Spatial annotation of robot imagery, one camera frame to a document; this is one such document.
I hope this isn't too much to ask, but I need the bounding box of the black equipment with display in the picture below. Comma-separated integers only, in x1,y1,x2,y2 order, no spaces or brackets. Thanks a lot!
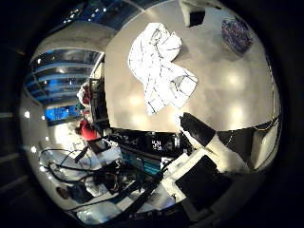
122,130,184,157

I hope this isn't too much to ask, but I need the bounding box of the thin black cable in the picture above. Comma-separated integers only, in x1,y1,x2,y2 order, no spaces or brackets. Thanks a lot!
38,146,107,185

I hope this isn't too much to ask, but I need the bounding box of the white checked cloth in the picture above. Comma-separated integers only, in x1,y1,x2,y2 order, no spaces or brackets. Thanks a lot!
127,22,200,117

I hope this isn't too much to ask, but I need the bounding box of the dark-haired person in dark clothes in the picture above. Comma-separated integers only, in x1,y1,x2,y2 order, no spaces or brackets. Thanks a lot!
55,183,94,204

